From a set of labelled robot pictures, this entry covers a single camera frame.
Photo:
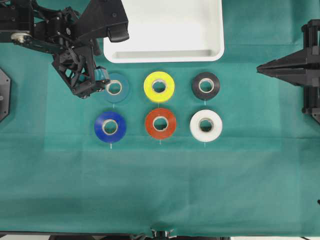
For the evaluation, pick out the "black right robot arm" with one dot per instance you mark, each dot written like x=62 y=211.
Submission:
x=301 y=68

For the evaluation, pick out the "black tape roll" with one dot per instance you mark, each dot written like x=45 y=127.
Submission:
x=205 y=77

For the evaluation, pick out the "white plastic case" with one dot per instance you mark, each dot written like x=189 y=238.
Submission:
x=163 y=31

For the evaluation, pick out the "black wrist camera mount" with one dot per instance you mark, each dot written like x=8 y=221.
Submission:
x=102 y=19

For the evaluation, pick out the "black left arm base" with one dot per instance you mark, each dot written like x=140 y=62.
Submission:
x=5 y=95

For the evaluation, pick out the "white tape roll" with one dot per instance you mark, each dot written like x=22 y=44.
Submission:
x=216 y=125

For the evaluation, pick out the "teal tape roll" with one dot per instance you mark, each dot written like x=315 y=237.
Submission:
x=117 y=89

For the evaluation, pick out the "blue tape roll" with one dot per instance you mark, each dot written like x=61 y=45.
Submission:
x=101 y=122

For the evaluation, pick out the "yellow tape roll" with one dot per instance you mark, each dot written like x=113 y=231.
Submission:
x=155 y=77

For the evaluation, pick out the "red tape roll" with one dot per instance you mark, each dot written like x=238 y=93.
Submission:
x=171 y=123

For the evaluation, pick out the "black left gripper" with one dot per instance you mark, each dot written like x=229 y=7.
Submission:
x=76 y=67

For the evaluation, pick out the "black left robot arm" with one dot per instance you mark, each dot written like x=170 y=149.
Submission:
x=27 y=24

